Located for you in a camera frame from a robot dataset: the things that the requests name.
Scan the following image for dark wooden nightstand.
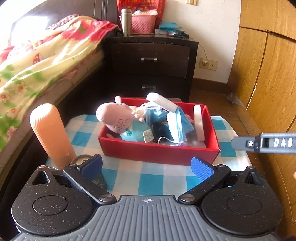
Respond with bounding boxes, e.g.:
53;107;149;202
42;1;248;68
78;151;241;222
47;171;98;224
103;35;199;102

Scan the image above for blue white checkered cloth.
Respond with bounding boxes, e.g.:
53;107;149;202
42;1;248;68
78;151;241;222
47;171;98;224
65;114;251;197

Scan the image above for pink plastic basket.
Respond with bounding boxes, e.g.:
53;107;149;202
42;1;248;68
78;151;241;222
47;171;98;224
129;15;156;35

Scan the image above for pink pig plush toy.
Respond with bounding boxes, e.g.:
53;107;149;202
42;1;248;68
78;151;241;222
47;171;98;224
96;96;145;133

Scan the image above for stainless steel thermos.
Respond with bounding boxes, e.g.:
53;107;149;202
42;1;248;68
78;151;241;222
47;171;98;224
121;9;132;36

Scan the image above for dark wooden headboard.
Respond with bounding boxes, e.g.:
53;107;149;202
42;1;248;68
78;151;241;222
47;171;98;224
10;0;118;39

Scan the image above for yellow wooden wardrobe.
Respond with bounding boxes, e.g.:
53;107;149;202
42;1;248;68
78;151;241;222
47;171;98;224
227;0;296;237

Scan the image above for red storage box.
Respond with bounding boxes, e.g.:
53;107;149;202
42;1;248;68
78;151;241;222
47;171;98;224
98;104;220;166

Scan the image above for blue face mask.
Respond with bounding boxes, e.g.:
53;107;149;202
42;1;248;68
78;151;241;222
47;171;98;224
120;104;195;147

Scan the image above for blue paper items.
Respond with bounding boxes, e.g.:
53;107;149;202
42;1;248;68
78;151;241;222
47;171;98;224
159;22;189;39

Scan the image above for metal keyring tin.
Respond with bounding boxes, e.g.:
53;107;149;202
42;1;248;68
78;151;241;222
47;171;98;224
71;154;92;165

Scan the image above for white power cable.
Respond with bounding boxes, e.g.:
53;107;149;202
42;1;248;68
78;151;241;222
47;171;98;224
197;44;208;64

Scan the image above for floral bed quilt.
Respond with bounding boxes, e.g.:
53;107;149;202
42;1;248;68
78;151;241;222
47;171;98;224
1;15;117;150

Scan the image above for wall power socket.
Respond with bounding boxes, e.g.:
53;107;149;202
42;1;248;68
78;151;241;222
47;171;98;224
199;58;218;71

